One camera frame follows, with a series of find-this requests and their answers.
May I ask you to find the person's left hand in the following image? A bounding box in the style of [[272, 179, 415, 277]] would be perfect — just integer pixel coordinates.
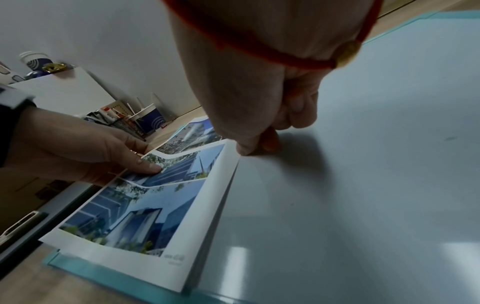
[[3, 106, 164, 185]]

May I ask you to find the person's right hand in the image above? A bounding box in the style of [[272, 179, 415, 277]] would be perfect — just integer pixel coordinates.
[[168, 9, 336, 156]]

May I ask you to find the brochure with building photos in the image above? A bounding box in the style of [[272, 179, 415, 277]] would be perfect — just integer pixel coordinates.
[[38, 116, 242, 295]]

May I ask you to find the person's left forearm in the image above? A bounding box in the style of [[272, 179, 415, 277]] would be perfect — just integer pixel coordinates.
[[0, 84, 38, 168]]

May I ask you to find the person's right forearm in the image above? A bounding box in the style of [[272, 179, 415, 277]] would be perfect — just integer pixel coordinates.
[[166, 0, 378, 62]]

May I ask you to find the white box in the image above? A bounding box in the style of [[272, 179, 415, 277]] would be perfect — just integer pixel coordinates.
[[6, 66, 118, 117]]

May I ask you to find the black mesh pen holder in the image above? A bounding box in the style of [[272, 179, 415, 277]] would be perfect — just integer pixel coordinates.
[[106, 114, 148, 142]]

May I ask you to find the gold binder clip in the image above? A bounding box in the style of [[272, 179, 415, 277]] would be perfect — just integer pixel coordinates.
[[41, 62, 75, 74]]

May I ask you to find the blue and white paper cup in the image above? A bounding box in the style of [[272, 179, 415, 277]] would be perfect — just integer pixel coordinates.
[[129, 104, 168, 138], [18, 51, 52, 80]]

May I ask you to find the teal cutting mat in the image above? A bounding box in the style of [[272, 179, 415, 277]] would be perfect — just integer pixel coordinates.
[[42, 9, 480, 304]]

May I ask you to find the red string bracelet gold bead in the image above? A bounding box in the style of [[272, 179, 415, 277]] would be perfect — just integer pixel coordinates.
[[162, 0, 386, 71]]

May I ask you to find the grey drawer with white handle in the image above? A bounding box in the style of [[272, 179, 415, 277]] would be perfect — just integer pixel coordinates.
[[0, 181, 93, 263]]

